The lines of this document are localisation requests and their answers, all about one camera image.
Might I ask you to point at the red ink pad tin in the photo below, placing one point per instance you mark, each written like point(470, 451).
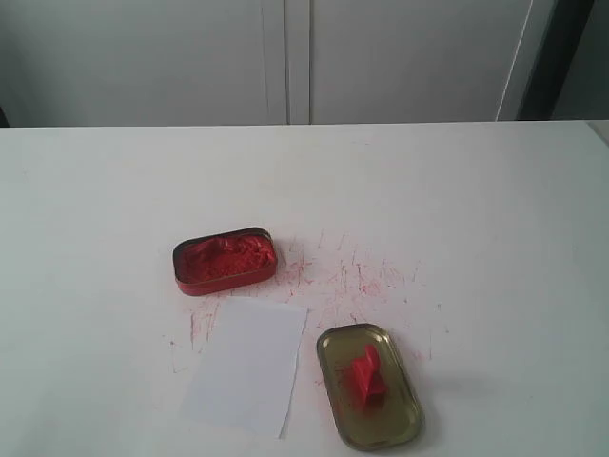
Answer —
point(224, 261)

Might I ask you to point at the red plastic stamp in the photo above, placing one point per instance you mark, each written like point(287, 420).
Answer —
point(368, 381)

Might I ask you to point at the white paper sheet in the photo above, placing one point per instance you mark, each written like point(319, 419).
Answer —
point(247, 372)

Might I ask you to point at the gold metal tin lid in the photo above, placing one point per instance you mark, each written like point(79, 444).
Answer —
point(397, 419)

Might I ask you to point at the white cabinet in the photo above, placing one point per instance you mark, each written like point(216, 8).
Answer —
point(208, 63)

